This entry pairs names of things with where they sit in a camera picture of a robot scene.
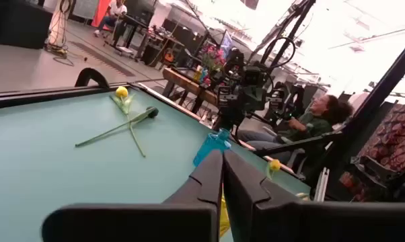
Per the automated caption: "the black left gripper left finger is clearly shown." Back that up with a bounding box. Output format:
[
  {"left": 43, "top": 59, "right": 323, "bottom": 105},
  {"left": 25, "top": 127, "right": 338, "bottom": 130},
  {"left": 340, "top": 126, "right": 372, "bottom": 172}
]
[{"left": 161, "top": 149, "right": 224, "bottom": 206}]

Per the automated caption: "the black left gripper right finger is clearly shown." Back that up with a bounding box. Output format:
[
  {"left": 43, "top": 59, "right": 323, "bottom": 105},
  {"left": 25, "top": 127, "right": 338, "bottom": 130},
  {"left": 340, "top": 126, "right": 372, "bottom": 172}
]
[{"left": 223, "top": 149, "right": 303, "bottom": 242}]

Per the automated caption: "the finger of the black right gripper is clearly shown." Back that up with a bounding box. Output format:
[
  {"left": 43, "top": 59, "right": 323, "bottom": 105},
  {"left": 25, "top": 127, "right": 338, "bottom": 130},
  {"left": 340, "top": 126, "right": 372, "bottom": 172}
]
[
  {"left": 218, "top": 110, "right": 232, "bottom": 132},
  {"left": 231, "top": 110, "right": 246, "bottom": 130}
]

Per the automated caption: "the round yellow artificial flower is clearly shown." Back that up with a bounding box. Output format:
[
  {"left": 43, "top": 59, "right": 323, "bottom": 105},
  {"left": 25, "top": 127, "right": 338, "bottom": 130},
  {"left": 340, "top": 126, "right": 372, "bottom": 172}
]
[{"left": 265, "top": 159, "right": 282, "bottom": 179}]

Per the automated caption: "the dark green flower stem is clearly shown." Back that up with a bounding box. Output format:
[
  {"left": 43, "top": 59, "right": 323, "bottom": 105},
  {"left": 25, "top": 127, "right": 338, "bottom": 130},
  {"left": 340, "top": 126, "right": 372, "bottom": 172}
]
[{"left": 74, "top": 106, "right": 159, "bottom": 148}]

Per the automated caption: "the yellow glass vase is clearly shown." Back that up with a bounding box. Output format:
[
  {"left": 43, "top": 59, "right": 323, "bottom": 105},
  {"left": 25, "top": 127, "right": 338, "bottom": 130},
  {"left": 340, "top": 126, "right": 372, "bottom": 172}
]
[{"left": 219, "top": 193, "right": 231, "bottom": 238}]

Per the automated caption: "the blue glass vase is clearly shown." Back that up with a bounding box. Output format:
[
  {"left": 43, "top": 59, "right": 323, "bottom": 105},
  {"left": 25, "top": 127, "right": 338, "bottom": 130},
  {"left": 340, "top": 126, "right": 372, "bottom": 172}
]
[{"left": 192, "top": 127, "right": 232, "bottom": 168}]

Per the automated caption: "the wooden bench table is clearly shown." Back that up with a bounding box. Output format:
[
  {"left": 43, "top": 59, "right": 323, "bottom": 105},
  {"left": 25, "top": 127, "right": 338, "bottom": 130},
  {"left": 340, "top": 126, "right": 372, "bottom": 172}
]
[{"left": 161, "top": 67, "right": 220, "bottom": 114}]

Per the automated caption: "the pink flower bouquet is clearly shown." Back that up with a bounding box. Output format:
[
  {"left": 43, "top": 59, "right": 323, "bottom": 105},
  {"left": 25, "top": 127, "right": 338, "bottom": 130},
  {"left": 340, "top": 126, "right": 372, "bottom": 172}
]
[{"left": 202, "top": 45, "right": 227, "bottom": 73}]

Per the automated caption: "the person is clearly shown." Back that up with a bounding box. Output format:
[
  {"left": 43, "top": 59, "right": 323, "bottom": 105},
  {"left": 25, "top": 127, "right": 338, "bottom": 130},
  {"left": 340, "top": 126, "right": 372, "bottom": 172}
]
[
  {"left": 93, "top": 0, "right": 128, "bottom": 38},
  {"left": 237, "top": 93, "right": 355, "bottom": 165}
]

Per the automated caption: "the black light stand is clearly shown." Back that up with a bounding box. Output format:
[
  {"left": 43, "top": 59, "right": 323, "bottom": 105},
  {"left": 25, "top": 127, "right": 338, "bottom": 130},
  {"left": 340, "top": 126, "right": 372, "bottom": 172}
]
[{"left": 248, "top": 0, "right": 317, "bottom": 68}]

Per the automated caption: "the green stem behind vases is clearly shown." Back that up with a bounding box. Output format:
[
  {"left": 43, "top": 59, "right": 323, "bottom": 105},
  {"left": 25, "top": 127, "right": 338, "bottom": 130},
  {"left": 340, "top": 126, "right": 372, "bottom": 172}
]
[{"left": 108, "top": 85, "right": 147, "bottom": 158}]

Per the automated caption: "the red patterned fabric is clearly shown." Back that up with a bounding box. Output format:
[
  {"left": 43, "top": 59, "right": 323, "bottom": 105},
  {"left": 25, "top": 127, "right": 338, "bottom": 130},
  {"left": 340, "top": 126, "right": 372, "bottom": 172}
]
[{"left": 357, "top": 103, "right": 405, "bottom": 173}]

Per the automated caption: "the teal table mat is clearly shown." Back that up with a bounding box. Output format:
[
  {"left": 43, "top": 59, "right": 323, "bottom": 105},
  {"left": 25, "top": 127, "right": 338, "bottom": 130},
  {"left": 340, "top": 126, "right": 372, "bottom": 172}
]
[{"left": 0, "top": 85, "right": 311, "bottom": 242}]

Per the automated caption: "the orange panel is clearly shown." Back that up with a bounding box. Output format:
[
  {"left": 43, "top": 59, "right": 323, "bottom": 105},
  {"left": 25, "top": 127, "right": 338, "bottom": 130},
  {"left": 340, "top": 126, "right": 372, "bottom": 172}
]
[{"left": 91, "top": 0, "right": 112, "bottom": 28}]

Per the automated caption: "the black cabinet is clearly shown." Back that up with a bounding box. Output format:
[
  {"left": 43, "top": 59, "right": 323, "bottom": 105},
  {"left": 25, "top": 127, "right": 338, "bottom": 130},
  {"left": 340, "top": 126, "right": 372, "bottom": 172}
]
[{"left": 0, "top": 0, "right": 54, "bottom": 50}]

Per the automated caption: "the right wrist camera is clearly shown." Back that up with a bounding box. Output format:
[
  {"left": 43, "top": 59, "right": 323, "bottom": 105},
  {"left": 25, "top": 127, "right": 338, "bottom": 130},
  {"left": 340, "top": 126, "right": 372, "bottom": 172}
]
[{"left": 242, "top": 65, "right": 262, "bottom": 87}]

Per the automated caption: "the black diagonal frame brace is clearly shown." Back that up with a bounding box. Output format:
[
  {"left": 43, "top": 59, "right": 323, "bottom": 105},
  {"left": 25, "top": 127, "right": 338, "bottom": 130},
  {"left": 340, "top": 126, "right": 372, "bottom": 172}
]
[{"left": 252, "top": 131, "right": 344, "bottom": 158}]

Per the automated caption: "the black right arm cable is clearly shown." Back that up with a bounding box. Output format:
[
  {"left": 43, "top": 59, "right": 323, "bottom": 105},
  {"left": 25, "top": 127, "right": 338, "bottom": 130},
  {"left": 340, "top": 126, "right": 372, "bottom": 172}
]
[{"left": 260, "top": 36, "right": 297, "bottom": 72}]

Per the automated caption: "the white metal bracket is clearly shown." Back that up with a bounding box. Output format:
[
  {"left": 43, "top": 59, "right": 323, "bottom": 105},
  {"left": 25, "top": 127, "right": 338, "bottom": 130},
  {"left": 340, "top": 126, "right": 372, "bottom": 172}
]
[{"left": 315, "top": 167, "right": 330, "bottom": 202}]

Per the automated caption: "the black rig post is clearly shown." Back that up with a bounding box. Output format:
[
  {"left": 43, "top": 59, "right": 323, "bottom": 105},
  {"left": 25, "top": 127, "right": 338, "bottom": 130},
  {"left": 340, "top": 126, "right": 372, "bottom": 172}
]
[{"left": 323, "top": 32, "right": 405, "bottom": 202}]

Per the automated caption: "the black aluminum table frame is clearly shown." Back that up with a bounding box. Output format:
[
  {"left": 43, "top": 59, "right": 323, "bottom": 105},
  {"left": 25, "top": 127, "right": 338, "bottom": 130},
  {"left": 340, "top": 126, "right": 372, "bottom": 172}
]
[{"left": 0, "top": 82, "right": 136, "bottom": 111}]

